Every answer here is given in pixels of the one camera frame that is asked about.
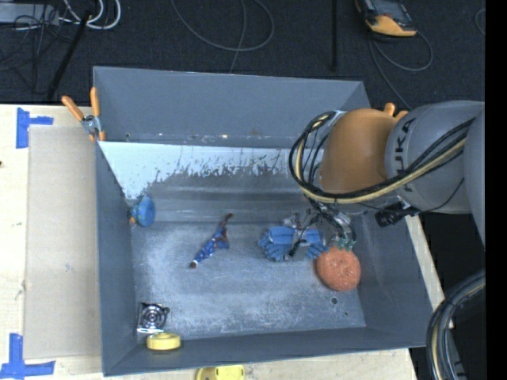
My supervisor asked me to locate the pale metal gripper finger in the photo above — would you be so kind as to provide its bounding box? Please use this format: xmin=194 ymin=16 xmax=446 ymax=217
xmin=289 ymin=238 xmax=318 ymax=260
xmin=281 ymin=212 xmax=311 ymax=233

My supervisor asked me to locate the blue and brown thin toy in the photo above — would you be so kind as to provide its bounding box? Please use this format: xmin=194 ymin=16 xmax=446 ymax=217
xmin=189 ymin=212 xmax=234 ymax=270

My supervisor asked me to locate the pale flat board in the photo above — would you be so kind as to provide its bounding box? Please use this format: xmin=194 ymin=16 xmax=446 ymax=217
xmin=22 ymin=126 xmax=104 ymax=361

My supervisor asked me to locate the blue fringed cloth toy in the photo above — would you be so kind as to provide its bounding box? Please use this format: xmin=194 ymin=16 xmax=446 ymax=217
xmin=258 ymin=225 xmax=329 ymax=263

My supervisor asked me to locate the orange round sponge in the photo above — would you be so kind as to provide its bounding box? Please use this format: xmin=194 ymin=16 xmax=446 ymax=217
xmin=314 ymin=246 xmax=363 ymax=293

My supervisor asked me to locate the black cylinder on white bracket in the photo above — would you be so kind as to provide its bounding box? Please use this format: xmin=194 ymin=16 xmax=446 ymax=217
xmin=373 ymin=196 xmax=420 ymax=228

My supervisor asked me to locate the blue round toy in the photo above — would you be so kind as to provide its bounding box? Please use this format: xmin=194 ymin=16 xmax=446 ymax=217
xmin=127 ymin=195 xmax=157 ymax=229

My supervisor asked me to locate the grey metal bin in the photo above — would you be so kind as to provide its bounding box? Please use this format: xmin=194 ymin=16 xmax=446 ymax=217
xmin=91 ymin=66 xmax=436 ymax=378

